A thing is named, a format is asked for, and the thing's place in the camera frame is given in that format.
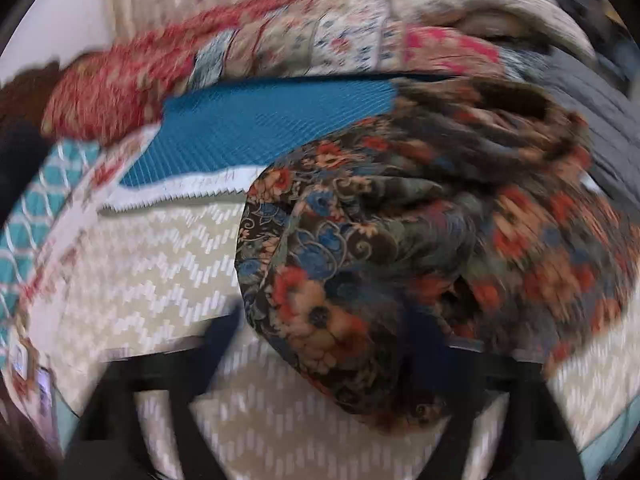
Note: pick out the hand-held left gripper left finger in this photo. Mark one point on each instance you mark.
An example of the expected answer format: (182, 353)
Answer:
(224, 332)

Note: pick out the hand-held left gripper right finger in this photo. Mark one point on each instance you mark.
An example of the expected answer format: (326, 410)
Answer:
(425, 332)

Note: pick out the dark floral print garment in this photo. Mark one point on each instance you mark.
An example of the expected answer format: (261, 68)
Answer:
(375, 240)

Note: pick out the cream and blue quilted bedspread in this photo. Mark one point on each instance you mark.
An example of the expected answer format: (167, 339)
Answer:
(150, 270)

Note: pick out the teal lattice pattern pillow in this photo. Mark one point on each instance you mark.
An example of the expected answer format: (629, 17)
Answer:
(45, 195)

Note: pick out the red patchwork floral quilt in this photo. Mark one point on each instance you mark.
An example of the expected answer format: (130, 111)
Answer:
(150, 70)

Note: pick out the grey down jacket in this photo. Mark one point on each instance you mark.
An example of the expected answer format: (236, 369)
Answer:
(595, 110)

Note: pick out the carved brown wooden headboard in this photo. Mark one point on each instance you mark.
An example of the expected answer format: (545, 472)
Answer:
(25, 90)

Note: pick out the dark cloth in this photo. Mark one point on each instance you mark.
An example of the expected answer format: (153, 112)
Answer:
(585, 15)

